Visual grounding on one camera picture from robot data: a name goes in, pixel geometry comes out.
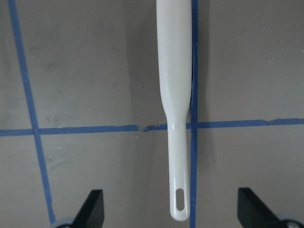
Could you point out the white hand brush black bristles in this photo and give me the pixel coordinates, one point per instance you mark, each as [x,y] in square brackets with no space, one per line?
[174,40]

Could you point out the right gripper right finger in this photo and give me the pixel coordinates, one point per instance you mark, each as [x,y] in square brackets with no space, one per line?
[254,213]

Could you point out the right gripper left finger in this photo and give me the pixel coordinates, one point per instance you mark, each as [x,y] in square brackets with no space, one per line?
[91,214]

